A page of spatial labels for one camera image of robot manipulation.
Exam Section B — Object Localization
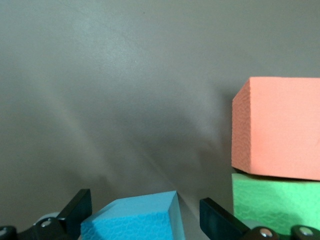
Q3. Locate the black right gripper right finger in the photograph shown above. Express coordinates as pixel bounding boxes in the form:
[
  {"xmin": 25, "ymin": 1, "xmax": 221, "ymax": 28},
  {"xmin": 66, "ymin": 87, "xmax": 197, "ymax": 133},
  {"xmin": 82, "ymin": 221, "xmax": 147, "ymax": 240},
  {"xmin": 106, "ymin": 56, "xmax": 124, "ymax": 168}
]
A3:
[{"xmin": 199, "ymin": 197, "xmax": 320, "ymax": 240}]

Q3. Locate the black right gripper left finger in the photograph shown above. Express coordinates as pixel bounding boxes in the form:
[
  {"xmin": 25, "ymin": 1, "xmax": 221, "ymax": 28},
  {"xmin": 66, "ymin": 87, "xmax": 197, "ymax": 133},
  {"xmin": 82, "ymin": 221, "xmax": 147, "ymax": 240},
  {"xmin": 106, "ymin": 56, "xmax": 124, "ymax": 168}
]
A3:
[{"xmin": 0, "ymin": 188, "xmax": 93, "ymax": 240}]

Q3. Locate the brown table cover sheet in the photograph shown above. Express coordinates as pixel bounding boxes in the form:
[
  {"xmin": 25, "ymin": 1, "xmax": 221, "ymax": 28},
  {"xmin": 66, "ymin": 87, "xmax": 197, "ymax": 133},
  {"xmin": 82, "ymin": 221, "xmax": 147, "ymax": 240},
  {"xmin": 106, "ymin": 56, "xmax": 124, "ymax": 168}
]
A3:
[{"xmin": 0, "ymin": 0, "xmax": 320, "ymax": 240}]

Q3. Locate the light cyan foam cube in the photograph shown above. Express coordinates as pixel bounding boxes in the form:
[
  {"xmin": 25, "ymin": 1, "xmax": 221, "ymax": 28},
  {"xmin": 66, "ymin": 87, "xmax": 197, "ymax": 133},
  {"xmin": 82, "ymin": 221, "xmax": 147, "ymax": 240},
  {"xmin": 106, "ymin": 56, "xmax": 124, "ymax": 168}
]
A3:
[{"xmin": 80, "ymin": 190, "xmax": 186, "ymax": 240}]

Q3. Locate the orange foam cube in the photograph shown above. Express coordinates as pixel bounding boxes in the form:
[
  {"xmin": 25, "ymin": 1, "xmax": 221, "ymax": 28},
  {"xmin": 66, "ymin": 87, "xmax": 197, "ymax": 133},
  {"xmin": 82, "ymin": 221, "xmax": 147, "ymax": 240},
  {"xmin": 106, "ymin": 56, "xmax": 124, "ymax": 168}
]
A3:
[{"xmin": 231, "ymin": 76, "xmax": 320, "ymax": 181}]

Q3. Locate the green foam cube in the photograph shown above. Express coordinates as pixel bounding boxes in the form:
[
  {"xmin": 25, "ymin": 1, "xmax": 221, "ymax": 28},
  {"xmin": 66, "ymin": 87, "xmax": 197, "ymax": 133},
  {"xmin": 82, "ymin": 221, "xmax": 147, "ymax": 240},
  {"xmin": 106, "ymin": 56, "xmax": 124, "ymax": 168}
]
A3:
[{"xmin": 231, "ymin": 172, "xmax": 320, "ymax": 236}]

